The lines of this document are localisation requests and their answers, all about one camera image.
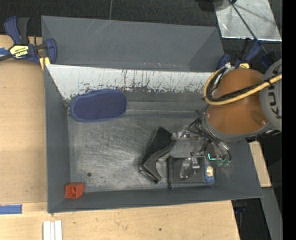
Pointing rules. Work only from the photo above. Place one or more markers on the blue and white small object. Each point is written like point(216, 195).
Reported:
point(209, 175)

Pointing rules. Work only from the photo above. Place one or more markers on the grey metal bin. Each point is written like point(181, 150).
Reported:
point(108, 144)

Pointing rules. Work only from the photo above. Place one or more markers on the black high-heel shoe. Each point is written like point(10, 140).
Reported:
point(160, 141)

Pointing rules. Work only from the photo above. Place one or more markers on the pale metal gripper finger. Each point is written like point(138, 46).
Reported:
point(184, 169)
point(195, 163)

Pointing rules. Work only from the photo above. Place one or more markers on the blue cloth slipper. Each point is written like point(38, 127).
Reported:
point(99, 105)

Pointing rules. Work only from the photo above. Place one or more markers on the black flat box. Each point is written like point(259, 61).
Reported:
point(175, 171)

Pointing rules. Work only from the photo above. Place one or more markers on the red-orange cube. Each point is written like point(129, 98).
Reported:
point(74, 190)

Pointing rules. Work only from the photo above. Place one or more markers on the pale wood board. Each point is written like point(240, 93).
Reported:
point(23, 134)

